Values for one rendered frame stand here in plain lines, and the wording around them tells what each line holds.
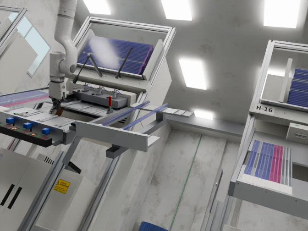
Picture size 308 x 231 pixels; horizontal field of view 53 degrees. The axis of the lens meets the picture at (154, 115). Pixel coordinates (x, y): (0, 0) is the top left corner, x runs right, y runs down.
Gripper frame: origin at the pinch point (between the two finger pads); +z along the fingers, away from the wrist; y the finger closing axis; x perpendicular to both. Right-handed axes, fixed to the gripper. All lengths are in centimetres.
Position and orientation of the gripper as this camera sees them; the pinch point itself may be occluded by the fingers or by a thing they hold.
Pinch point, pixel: (57, 106)
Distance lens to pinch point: 190.3
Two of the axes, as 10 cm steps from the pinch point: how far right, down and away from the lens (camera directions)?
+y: -8.8, -2.5, 4.0
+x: -4.6, 2.5, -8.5
